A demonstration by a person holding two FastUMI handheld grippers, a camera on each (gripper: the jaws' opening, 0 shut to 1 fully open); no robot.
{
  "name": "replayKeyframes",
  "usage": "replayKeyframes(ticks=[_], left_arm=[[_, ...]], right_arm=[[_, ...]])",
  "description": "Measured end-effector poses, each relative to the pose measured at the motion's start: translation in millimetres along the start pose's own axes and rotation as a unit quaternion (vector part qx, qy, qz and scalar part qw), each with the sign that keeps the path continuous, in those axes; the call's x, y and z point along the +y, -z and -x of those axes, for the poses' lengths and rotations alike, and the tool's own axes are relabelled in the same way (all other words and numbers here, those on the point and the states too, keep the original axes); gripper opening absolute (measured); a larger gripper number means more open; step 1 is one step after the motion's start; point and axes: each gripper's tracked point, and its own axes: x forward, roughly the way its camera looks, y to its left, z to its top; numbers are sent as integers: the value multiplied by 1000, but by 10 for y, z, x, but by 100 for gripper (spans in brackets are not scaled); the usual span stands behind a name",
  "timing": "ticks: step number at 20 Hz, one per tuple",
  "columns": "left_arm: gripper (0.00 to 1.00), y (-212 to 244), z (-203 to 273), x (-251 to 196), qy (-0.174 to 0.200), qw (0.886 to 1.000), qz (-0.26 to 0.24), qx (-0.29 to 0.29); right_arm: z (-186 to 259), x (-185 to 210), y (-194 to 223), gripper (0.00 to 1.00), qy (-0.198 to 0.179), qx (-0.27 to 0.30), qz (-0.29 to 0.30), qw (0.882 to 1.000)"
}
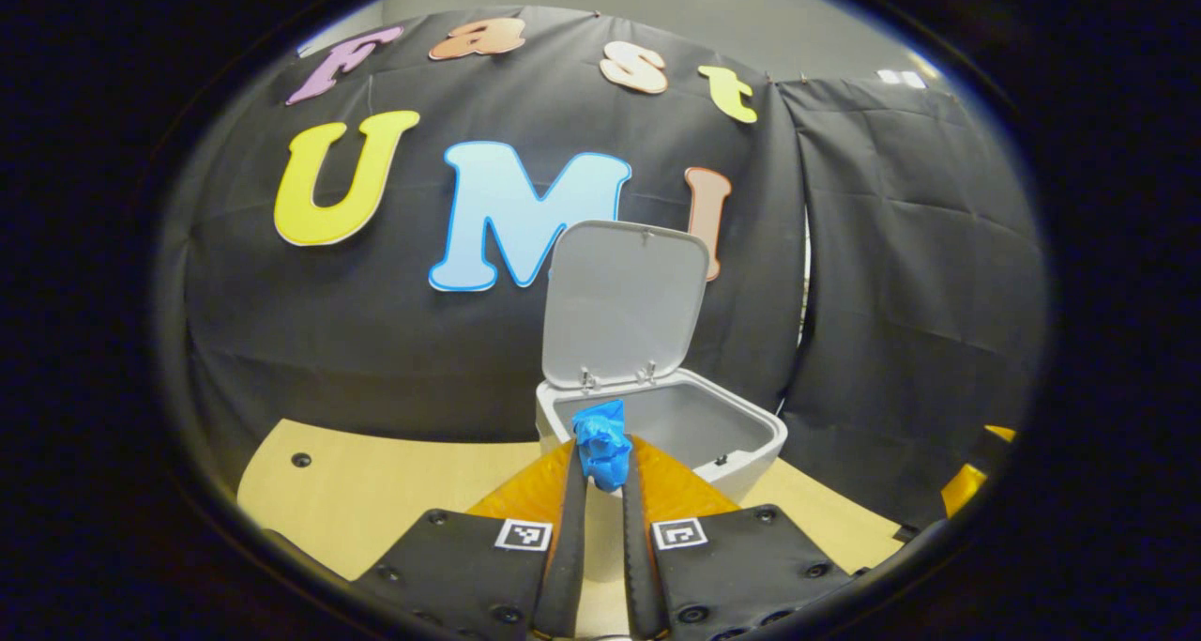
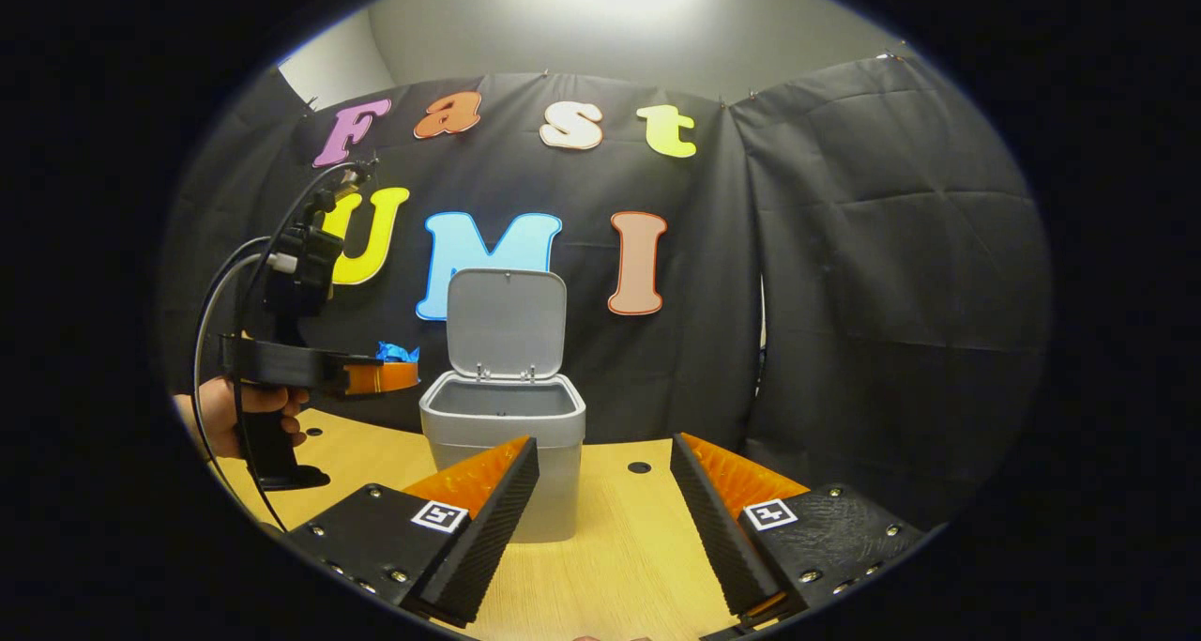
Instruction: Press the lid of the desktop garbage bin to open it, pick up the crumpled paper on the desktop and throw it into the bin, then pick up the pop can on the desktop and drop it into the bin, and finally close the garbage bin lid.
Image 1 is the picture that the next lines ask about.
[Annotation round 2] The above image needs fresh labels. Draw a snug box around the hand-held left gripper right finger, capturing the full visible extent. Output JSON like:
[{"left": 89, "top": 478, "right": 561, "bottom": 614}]
[{"left": 621, "top": 435, "right": 857, "bottom": 641}]

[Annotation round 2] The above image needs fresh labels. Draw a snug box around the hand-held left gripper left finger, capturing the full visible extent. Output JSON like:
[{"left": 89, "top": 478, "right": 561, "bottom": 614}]
[{"left": 352, "top": 437, "right": 589, "bottom": 641}]

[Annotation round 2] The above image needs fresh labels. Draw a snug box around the blue paper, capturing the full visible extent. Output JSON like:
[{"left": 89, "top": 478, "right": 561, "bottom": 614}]
[{"left": 570, "top": 399, "right": 632, "bottom": 493}]

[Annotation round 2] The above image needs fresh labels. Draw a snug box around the white desktop garbage bin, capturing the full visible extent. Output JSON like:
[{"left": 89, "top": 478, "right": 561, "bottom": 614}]
[{"left": 535, "top": 219, "right": 789, "bottom": 586}]

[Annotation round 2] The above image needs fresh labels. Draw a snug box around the wooden desktop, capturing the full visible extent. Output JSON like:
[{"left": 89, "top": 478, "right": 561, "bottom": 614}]
[{"left": 236, "top": 419, "right": 906, "bottom": 641}]

